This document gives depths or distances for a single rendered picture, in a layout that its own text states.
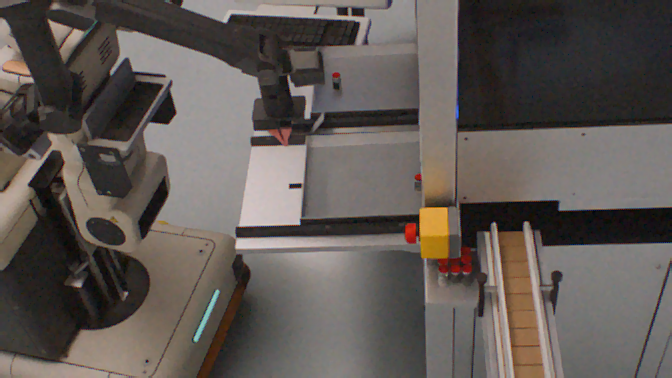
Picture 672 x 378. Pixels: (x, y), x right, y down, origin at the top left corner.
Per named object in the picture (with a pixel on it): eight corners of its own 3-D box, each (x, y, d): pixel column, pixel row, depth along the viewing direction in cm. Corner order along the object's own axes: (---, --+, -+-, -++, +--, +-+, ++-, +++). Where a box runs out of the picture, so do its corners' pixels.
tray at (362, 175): (452, 139, 194) (452, 128, 192) (460, 223, 176) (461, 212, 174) (307, 146, 197) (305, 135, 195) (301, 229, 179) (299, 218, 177)
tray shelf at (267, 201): (446, 45, 222) (446, 40, 221) (461, 248, 174) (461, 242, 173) (268, 54, 227) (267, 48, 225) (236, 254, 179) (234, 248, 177)
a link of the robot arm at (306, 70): (253, 28, 150) (255, 70, 147) (316, 21, 149) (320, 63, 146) (263, 61, 161) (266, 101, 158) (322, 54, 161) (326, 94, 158)
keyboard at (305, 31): (360, 24, 242) (360, 17, 240) (350, 54, 233) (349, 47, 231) (230, 17, 251) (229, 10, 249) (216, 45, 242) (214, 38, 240)
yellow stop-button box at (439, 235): (456, 230, 165) (457, 205, 159) (458, 258, 160) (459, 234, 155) (418, 231, 165) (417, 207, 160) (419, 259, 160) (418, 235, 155)
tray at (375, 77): (447, 51, 217) (447, 40, 215) (452, 117, 199) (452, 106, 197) (317, 57, 221) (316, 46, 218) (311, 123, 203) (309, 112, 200)
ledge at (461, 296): (491, 255, 172) (492, 249, 171) (497, 306, 163) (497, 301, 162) (423, 257, 173) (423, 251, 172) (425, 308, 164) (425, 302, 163)
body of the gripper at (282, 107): (304, 124, 161) (299, 94, 156) (252, 127, 162) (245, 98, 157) (306, 102, 166) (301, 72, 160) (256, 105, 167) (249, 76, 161)
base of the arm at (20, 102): (16, 90, 169) (-16, 129, 161) (35, 74, 163) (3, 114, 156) (50, 118, 172) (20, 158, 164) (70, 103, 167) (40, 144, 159)
